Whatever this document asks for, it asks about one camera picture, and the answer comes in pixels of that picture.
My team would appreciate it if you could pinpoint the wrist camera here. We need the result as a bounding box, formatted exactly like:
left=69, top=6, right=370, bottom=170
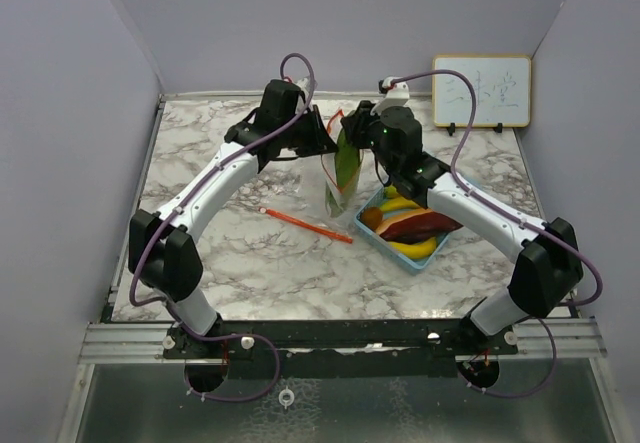
left=371, top=77, right=410, bottom=115
left=295, top=76, right=315, bottom=113

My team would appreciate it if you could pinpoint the aluminium extrusion rail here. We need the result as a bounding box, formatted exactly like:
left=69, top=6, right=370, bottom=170
left=79, top=318, right=608, bottom=364

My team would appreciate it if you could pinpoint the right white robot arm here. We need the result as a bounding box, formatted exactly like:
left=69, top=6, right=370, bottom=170
left=341, top=101, right=584, bottom=354

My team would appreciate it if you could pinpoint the white ring pull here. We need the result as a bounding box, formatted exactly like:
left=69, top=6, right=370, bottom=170
left=278, top=387, right=295, bottom=409

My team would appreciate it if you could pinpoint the yellow banana bunch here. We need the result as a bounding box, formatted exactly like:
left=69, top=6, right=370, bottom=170
left=379, top=186, right=420, bottom=213

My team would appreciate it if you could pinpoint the red orange papaya slice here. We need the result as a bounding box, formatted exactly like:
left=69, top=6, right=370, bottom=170
left=376, top=209, right=463, bottom=242

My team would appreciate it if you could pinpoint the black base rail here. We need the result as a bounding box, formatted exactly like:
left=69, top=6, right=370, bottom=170
left=163, top=319, right=518, bottom=380

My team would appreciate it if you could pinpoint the clear orange zip bag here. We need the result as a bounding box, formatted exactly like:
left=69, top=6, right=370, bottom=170
left=258, top=107, right=366, bottom=244

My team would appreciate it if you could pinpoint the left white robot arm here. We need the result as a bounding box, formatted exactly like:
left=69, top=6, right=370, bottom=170
left=128, top=77, right=337, bottom=358

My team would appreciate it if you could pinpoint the small brown orange fruit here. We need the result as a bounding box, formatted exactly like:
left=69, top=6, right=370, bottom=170
left=359, top=207, right=384, bottom=231

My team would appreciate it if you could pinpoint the green leaf vegetable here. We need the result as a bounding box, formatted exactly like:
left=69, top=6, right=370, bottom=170
left=324, top=129, right=362, bottom=218

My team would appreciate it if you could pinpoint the purple eggplant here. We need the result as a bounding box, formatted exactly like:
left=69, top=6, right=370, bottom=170
left=392, top=229, right=448, bottom=245

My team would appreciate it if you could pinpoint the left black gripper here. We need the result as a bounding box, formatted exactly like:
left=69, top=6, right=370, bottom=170
left=280, top=105, right=339, bottom=159

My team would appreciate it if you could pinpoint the blue plastic basket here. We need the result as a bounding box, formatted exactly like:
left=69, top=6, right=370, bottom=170
left=354, top=186, right=463, bottom=275

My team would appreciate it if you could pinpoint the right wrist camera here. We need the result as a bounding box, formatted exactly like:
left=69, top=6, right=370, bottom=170
left=371, top=77, right=410, bottom=115

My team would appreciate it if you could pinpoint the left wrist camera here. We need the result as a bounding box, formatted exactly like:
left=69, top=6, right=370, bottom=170
left=295, top=76, right=315, bottom=113

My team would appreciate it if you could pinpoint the single yellow banana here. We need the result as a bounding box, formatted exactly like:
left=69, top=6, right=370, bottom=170
left=389, top=238, right=447, bottom=260

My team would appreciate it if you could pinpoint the small whiteboard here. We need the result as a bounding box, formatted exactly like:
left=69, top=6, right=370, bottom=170
left=432, top=54, right=532, bottom=130

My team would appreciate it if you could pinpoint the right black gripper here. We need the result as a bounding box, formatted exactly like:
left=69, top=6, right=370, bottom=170
left=341, top=101, right=397, bottom=178

